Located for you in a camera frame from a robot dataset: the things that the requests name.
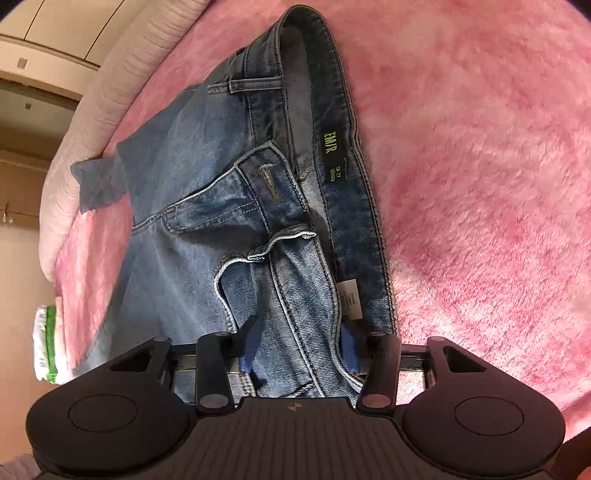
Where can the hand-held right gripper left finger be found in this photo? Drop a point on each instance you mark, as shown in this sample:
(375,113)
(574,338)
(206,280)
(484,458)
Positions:
(249,346)

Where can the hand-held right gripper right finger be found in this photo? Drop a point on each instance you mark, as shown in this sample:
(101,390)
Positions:
(352,350)

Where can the blue jeans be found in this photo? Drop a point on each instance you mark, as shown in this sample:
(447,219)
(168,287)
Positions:
(207,221)

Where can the green towel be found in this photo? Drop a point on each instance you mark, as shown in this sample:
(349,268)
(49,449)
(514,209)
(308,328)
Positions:
(51,337)

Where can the pink floral blanket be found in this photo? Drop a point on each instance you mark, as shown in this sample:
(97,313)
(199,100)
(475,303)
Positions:
(461,184)

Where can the white ribbed mattress edge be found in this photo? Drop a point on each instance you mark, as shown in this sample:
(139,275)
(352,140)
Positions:
(92,124)

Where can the white wardrobe doors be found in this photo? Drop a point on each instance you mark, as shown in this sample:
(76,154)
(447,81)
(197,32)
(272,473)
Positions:
(46,50)

